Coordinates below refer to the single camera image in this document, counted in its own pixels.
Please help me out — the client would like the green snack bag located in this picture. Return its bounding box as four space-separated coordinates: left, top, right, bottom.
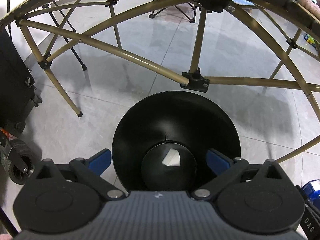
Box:
303 32 316 45

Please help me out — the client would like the black scooter wheel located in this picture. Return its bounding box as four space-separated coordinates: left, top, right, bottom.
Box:
0 127 35 186

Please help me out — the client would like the black round trash bin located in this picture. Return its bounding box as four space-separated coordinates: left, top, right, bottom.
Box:
112 91 242 192

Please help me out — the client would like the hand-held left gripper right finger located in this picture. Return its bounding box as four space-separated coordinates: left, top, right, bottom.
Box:
191 149 288 202

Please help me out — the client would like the black wheeled suitcase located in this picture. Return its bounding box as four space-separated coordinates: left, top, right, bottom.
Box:
0 26 43 133

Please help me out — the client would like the tan folding table frame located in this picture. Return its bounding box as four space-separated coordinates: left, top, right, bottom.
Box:
0 0 320 165

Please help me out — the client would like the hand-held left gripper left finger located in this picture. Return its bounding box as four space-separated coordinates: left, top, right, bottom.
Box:
32 149 128 202

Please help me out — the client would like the black camera tripod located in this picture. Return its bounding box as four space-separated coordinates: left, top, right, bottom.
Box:
22 0 89 71

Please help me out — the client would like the black folding chair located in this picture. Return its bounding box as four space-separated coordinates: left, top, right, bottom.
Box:
149 0 201 23

